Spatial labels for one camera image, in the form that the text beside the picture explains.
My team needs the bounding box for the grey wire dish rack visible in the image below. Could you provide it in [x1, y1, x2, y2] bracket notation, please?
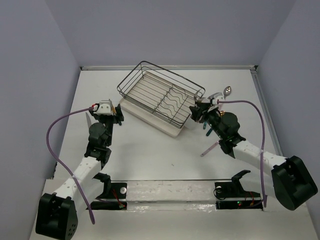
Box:
[116, 60, 206, 129]

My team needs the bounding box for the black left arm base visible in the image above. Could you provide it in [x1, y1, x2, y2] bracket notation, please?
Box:
[90, 182, 128, 211]

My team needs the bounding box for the silver spoon pink handle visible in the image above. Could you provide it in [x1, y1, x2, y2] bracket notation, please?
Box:
[222, 86, 232, 99]

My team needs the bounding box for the cream drip tray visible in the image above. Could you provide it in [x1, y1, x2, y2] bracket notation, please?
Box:
[118, 71, 201, 138]

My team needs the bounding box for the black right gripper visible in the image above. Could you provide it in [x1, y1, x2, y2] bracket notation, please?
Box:
[189, 101, 225, 140]

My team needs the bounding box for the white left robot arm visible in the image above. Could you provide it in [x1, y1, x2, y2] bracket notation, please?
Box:
[35, 100, 124, 240]

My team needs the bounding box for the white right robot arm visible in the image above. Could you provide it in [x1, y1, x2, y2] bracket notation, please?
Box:
[189, 100, 318, 211]

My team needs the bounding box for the silver knife dark handle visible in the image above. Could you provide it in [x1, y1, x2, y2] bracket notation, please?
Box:
[85, 112, 92, 129]

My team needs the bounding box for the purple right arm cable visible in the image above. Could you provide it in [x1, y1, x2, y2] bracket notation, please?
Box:
[217, 99, 268, 208]

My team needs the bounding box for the silver knife pink handle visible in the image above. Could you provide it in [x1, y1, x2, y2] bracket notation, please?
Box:
[200, 140, 220, 157]

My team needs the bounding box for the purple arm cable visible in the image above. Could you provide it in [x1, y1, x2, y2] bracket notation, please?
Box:
[217, 99, 268, 208]
[46, 106, 98, 225]

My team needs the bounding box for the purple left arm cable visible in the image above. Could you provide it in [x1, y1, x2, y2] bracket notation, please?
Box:
[46, 106, 98, 225]

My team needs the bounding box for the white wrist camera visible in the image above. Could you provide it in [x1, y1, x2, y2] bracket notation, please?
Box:
[207, 92, 225, 106]
[92, 99, 114, 116]

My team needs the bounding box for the gold knife green handle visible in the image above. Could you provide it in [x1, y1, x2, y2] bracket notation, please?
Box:
[112, 106, 122, 126]

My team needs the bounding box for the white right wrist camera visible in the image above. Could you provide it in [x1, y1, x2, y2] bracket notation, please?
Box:
[207, 92, 225, 106]

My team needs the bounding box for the gold spoon green handle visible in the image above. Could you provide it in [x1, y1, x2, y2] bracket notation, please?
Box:
[206, 109, 225, 139]

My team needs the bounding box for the white cutlery holder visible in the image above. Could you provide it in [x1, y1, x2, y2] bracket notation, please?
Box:
[185, 97, 210, 130]

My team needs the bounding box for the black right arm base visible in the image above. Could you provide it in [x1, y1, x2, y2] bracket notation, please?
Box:
[213, 170, 264, 210]

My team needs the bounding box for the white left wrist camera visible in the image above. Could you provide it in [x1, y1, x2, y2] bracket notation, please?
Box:
[92, 99, 114, 116]

